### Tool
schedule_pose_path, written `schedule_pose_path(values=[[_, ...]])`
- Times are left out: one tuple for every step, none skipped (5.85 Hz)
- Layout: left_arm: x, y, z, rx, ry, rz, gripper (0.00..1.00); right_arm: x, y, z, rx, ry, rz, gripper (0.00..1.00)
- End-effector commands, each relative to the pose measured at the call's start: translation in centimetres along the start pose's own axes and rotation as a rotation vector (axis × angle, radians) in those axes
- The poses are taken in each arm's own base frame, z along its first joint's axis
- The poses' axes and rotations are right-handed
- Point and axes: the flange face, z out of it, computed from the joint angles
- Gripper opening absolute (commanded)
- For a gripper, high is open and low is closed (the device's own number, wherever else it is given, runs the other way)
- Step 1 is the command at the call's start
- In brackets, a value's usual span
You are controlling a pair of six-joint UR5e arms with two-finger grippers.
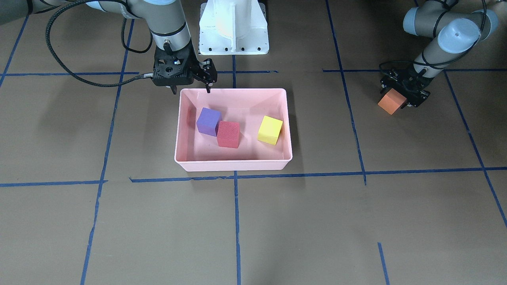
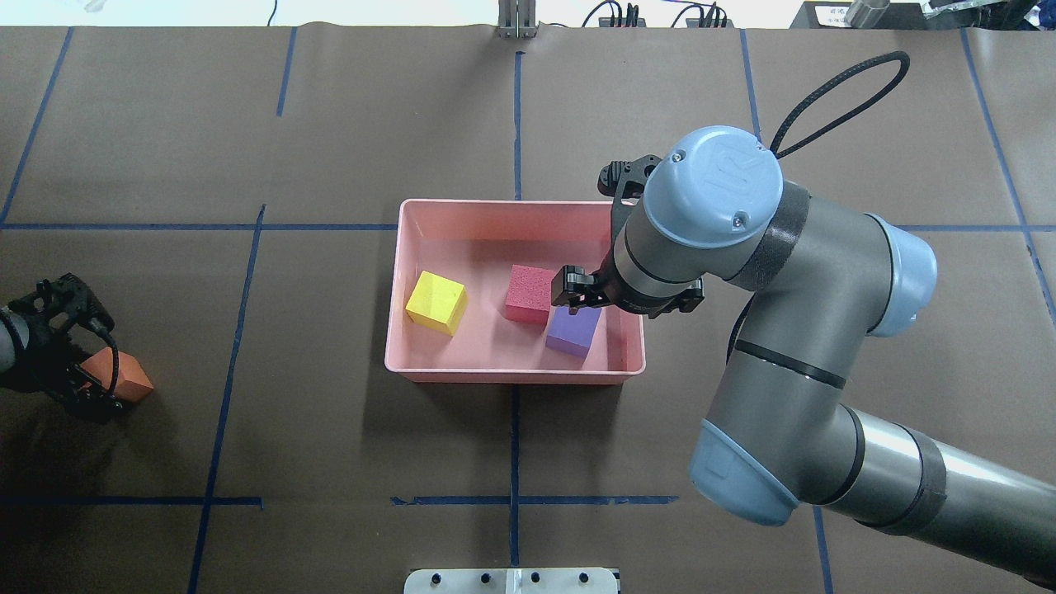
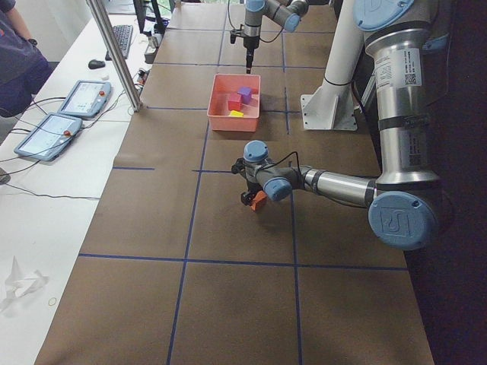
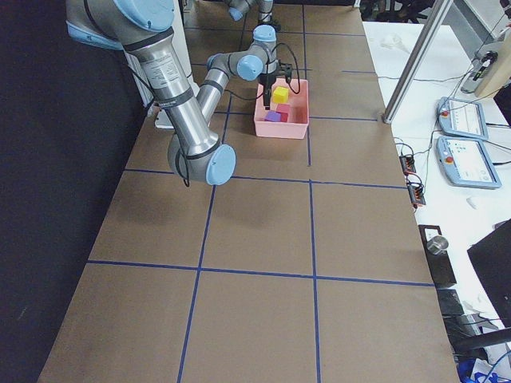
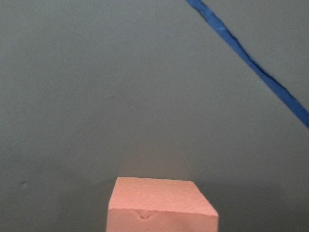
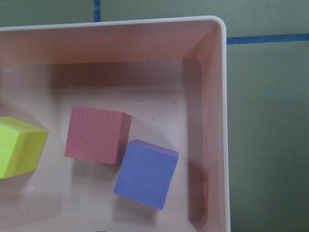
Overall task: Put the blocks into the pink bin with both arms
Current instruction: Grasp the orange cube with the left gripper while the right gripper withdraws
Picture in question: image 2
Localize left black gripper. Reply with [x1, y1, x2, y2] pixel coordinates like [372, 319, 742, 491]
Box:
[8, 332, 127, 424]

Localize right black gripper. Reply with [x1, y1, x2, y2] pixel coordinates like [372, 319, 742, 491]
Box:
[551, 266, 705, 319]

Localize orange foam block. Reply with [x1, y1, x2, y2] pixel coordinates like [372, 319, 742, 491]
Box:
[80, 347, 155, 403]

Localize purple foam block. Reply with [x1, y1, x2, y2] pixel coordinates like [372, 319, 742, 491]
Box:
[544, 307, 603, 360]

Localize red foam block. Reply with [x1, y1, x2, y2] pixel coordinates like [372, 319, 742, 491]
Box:
[502, 266, 557, 326]

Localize yellow foam block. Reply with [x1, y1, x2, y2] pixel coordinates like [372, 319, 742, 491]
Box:
[404, 271, 470, 336]

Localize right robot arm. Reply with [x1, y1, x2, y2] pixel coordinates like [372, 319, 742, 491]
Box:
[552, 125, 1055, 590]

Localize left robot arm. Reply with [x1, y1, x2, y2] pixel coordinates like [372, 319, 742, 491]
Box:
[2, 308, 130, 424]

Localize pink plastic bin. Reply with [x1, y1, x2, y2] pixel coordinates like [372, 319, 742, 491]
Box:
[384, 199, 646, 386]

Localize metal cylinder weight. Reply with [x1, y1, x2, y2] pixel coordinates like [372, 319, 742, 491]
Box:
[842, 0, 891, 30]

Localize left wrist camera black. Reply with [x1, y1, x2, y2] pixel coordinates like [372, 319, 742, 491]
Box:
[7, 273, 116, 336]

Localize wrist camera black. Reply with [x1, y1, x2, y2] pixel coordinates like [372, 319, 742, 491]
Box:
[596, 154, 661, 205]
[7, 273, 116, 336]

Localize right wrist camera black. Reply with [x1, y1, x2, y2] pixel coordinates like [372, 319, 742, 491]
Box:
[596, 154, 661, 205]

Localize aluminium frame post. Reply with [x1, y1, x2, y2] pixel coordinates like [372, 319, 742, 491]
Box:
[497, 0, 539, 39]

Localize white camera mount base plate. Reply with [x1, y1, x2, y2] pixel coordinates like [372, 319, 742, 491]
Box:
[403, 567, 622, 593]

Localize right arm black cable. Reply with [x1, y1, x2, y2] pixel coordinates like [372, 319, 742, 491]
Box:
[769, 51, 911, 159]

